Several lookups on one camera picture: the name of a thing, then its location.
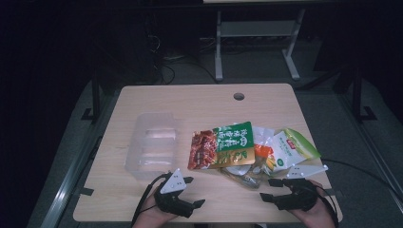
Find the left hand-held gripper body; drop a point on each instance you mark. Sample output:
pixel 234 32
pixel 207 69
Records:
pixel 172 183

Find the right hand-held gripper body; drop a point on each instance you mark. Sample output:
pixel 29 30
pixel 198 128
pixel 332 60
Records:
pixel 301 196

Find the clear plastic food bag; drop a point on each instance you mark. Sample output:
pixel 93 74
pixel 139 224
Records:
pixel 244 177

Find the clear plastic container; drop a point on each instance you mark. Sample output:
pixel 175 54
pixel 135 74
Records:
pixel 152 148

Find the green and red seasoning packet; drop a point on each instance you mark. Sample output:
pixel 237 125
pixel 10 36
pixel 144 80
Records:
pixel 221 145

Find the white packet with red label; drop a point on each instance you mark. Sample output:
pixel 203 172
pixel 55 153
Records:
pixel 262 134

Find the person's right hand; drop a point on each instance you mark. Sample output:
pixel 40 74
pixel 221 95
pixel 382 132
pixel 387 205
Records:
pixel 318 215

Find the person's left hand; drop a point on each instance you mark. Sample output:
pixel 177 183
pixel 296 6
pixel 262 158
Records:
pixel 150 215

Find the white and green corn packet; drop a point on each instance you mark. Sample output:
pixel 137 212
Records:
pixel 291 148

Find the black metal stand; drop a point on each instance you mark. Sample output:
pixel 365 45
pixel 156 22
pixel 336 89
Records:
pixel 95 98
pixel 357 95

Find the aluminium floor rail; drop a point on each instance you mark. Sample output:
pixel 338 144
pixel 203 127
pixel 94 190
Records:
pixel 370 139
pixel 68 186

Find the white metal desk frame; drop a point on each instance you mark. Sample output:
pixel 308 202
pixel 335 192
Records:
pixel 218 47

